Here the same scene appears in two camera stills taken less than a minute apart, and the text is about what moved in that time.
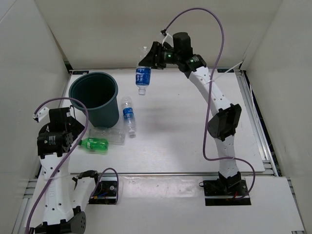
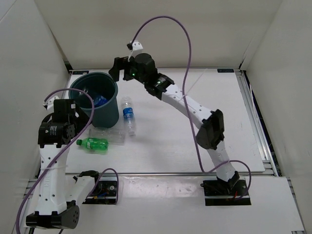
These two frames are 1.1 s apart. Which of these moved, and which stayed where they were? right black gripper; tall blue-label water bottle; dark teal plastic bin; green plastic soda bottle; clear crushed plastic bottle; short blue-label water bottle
Moved: short blue-label water bottle; right black gripper
Stayed: green plastic soda bottle; tall blue-label water bottle; clear crushed plastic bottle; dark teal plastic bin
